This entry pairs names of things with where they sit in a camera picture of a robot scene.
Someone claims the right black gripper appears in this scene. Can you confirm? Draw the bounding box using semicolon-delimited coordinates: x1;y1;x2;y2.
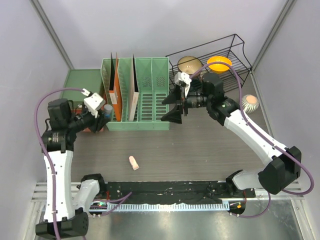
161;83;212;124

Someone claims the blue grey bottle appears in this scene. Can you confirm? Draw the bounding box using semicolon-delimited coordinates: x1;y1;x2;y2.
103;104;113;119

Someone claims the orange folder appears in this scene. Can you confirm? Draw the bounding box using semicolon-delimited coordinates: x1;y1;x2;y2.
108;53;123;122

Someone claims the white folder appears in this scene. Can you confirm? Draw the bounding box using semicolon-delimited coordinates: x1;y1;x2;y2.
128;55;139;122

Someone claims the green file organizer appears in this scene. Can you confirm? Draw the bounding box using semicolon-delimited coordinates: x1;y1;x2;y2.
106;57;170;131

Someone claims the drawer box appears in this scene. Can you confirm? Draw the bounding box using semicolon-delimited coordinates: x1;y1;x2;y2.
60;69;107;117

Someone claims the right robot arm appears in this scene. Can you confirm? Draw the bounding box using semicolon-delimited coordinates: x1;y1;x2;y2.
161;72;302;198

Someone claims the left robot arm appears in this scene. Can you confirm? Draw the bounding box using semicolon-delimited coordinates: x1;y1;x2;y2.
35;96;113;240

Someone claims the brown glass bowl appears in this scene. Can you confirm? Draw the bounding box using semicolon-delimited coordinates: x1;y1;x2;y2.
177;56;203;75

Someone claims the pink eraser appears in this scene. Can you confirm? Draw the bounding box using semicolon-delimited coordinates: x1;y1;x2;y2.
129;156;139;171

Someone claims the orange bowl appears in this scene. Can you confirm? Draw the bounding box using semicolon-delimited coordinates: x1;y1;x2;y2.
207;56;232;74

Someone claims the striped ceramic mug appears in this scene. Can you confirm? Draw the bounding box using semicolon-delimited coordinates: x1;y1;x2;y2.
241;94;260;114

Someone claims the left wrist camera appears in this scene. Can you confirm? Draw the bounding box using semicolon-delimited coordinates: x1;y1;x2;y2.
82;88;106;118

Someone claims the black wire rack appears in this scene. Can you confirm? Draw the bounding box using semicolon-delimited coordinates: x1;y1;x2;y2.
166;33;252;91

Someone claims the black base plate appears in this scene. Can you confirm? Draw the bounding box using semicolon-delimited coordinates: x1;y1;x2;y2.
105;180;256;205

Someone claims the white cable tray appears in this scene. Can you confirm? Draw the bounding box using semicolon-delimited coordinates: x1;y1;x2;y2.
114;201;230;212

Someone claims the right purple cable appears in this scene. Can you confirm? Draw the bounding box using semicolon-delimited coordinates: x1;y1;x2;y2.
189;61;315;218

